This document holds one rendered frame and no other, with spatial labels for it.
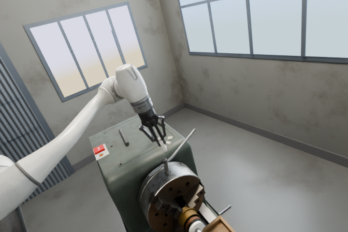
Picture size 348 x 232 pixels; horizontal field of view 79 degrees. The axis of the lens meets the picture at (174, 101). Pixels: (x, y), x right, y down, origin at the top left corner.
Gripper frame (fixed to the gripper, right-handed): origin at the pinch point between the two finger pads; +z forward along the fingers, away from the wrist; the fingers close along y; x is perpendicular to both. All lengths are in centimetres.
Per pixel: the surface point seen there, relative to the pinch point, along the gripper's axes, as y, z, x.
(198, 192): 6.6, 24.7, -11.4
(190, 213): 0.5, 24.4, -20.9
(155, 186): -10.0, 11.8, -11.1
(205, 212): 4.4, 49.3, -1.4
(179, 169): 2.5, 13.4, -5.0
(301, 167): 114, 146, 86
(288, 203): 74, 143, 51
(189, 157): 8.5, 19.8, 9.4
